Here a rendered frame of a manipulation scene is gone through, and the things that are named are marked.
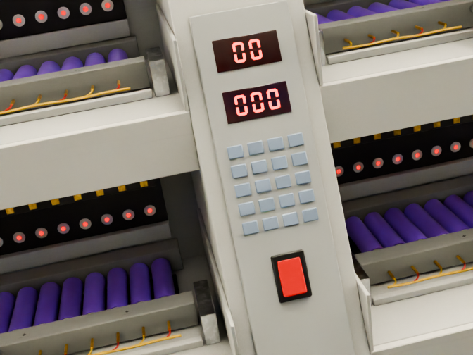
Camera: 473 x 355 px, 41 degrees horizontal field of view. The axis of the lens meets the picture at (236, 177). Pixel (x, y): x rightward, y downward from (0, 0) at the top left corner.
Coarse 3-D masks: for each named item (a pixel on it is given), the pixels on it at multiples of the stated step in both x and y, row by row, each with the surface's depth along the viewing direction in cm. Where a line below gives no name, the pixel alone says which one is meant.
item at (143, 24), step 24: (144, 0) 63; (144, 24) 63; (144, 48) 63; (168, 192) 64; (192, 192) 64; (384, 192) 66; (168, 216) 64; (192, 216) 64; (192, 240) 64; (48, 264) 63
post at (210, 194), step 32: (160, 0) 53; (192, 0) 44; (224, 0) 44; (256, 0) 44; (288, 0) 44; (192, 64) 44; (192, 96) 44; (320, 96) 45; (320, 128) 45; (320, 160) 45; (224, 224) 44; (224, 256) 44; (224, 288) 46; (352, 288) 46; (352, 320) 46
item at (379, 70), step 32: (320, 0) 62; (352, 0) 61; (384, 0) 61; (416, 0) 59; (448, 0) 57; (320, 32) 48; (352, 32) 52; (384, 32) 52; (416, 32) 53; (448, 32) 54; (320, 64) 44; (352, 64) 49; (384, 64) 48; (416, 64) 46; (448, 64) 46; (352, 96) 46; (384, 96) 46; (416, 96) 46; (448, 96) 47; (352, 128) 46; (384, 128) 47
